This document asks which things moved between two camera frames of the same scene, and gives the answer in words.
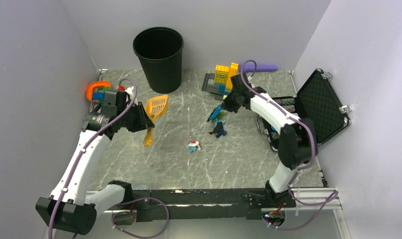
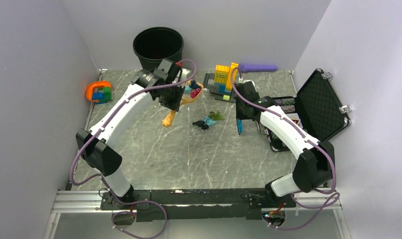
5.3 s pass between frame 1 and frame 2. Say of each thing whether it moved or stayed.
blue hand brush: moved
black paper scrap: moved
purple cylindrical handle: stayed
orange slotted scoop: moved
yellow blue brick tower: stayed
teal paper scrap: moved
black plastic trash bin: stayed
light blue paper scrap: moved
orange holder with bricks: stayed
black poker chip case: stayed
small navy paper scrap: moved
